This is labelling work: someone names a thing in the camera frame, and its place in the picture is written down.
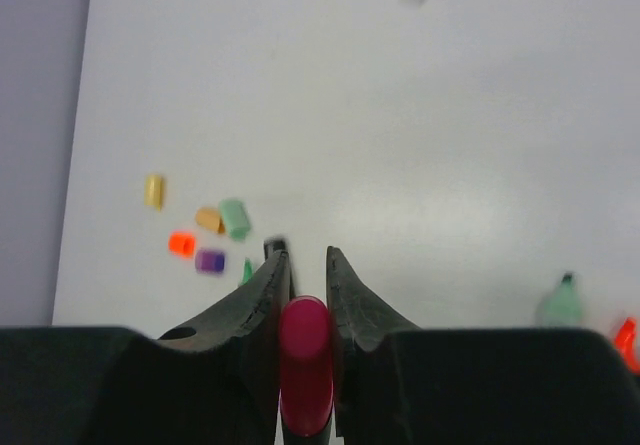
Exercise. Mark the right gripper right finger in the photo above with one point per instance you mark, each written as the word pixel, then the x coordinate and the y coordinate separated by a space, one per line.
pixel 395 383

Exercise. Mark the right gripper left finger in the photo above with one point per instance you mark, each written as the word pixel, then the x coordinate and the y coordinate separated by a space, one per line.
pixel 212 380

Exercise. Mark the pink black highlighter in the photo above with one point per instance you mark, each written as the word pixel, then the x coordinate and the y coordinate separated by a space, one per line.
pixel 306 371

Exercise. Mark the green black highlighter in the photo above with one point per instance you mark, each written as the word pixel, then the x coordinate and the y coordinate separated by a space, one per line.
pixel 247 272

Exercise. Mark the purple pen cap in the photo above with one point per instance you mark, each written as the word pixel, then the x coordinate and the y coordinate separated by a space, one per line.
pixel 210 261

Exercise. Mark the orange pen cap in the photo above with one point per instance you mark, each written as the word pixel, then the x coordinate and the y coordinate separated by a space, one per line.
pixel 182 244

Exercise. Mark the blue black highlighter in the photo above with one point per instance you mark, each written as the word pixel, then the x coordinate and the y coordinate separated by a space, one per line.
pixel 273 245

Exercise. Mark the tan pen cap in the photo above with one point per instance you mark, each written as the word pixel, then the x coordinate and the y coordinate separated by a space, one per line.
pixel 210 219

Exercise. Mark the mint pen cap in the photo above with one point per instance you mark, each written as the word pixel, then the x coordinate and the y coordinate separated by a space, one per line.
pixel 235 218

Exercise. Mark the mint cap translucent highlighter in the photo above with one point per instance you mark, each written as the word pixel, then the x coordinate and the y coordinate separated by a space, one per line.
pixel 562 306

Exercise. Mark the yellow pen cap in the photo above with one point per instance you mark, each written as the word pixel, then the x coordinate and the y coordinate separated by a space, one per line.
pixel 154 191

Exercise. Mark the orange black highlighter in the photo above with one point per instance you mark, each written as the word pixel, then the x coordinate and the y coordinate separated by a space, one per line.
pixel 624 342

